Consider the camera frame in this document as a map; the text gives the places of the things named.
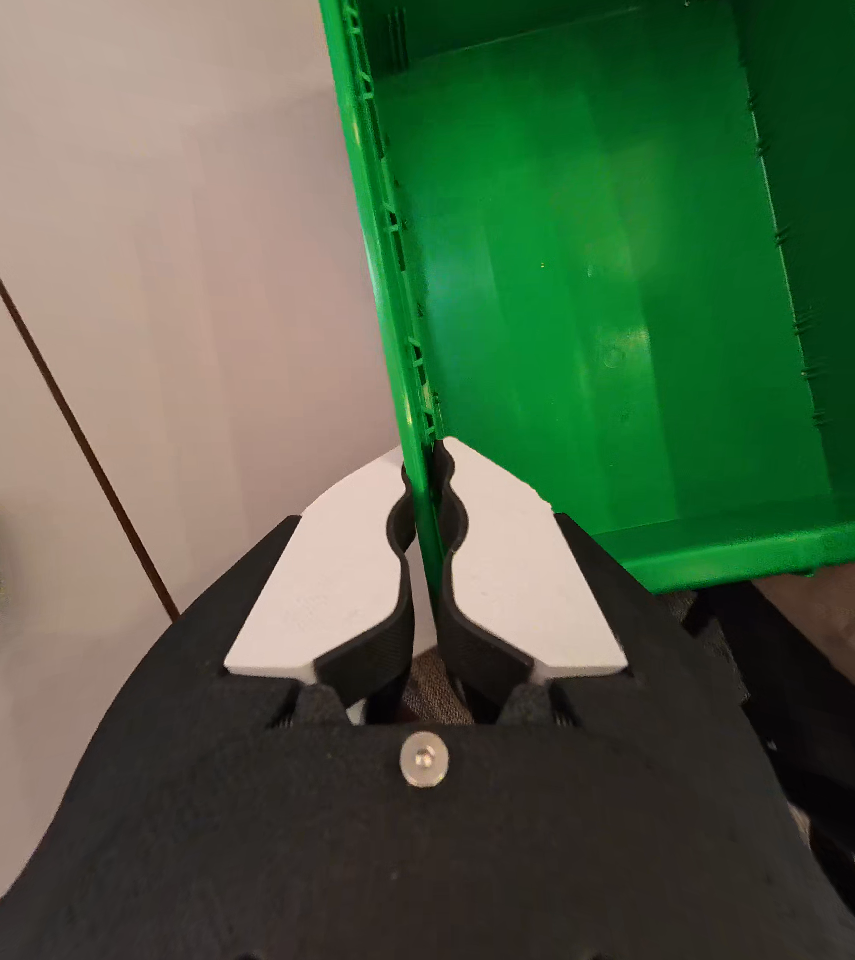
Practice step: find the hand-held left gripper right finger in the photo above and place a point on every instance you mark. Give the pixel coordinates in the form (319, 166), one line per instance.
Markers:
(540, 592)

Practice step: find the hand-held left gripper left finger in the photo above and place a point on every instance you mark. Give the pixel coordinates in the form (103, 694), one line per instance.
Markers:
(322, 592)

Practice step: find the green plastic box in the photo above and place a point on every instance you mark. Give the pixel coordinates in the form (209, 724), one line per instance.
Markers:
(622, 300)

